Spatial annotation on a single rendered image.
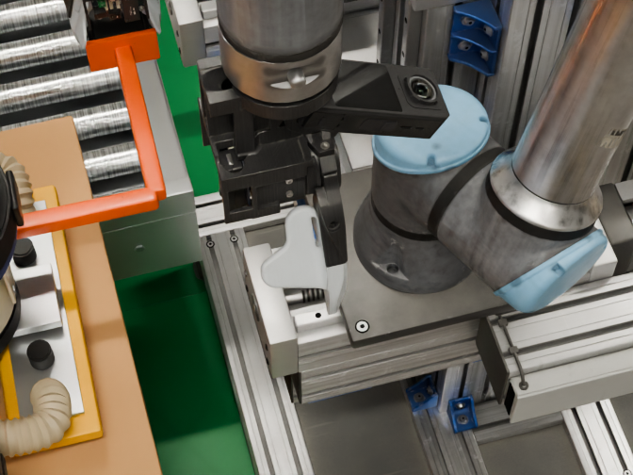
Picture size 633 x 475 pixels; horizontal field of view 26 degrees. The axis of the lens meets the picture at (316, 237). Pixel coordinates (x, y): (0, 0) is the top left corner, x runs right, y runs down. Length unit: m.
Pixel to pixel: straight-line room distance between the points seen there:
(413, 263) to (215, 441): 1.16
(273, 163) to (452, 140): 0.52
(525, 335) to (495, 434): 0.76
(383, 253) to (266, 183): 0.64
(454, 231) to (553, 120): 0.18
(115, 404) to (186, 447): 1.01
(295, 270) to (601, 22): 0.40
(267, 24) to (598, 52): 0.50
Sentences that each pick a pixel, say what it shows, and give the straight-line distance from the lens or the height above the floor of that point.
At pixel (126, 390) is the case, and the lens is 1.61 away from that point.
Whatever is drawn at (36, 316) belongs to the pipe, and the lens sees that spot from 1.58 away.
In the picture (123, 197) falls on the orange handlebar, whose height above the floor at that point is 1.12.
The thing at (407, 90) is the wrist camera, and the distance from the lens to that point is 0.92.
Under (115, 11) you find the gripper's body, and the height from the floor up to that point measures 1.21.
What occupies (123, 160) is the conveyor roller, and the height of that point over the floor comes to 0.54.
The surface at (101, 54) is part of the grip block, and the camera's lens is 1.67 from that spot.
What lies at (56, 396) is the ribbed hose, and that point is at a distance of 1.50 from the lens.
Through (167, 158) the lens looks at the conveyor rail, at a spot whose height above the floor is 0.60.
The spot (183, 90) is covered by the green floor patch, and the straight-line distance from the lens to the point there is 3.05.
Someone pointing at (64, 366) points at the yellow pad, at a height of 1.00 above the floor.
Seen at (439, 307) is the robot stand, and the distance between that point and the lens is 1.55.
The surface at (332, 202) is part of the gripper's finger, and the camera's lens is 0.91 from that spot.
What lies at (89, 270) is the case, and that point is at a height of 0.94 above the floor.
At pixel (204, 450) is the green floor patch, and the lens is 2.60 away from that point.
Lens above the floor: 2.38
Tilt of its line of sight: 58 degrees down
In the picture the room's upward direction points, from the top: straight up
